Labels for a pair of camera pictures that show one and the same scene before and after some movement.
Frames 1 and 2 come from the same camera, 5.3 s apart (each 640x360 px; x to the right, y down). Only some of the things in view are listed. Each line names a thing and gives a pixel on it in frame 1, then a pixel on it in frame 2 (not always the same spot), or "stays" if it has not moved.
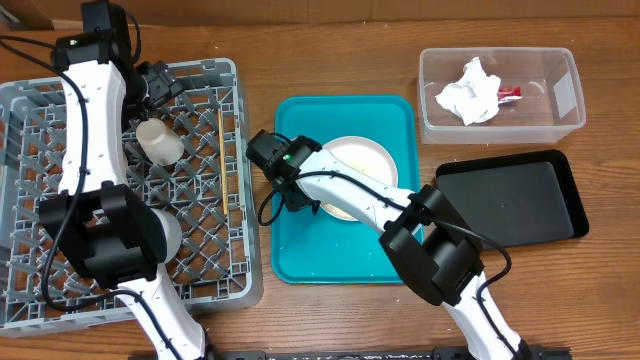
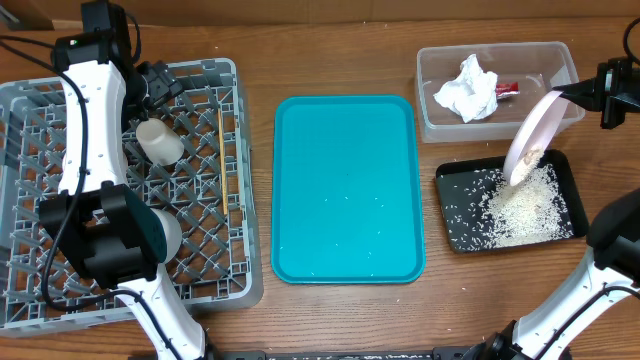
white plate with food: (367, 156) -> (534, 137)
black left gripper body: (159, 86) stays
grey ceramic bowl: (173, 234) stays
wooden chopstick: (224, 187) stays
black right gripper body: (294, 205) -> (617, 87)
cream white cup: (163, 146) stays
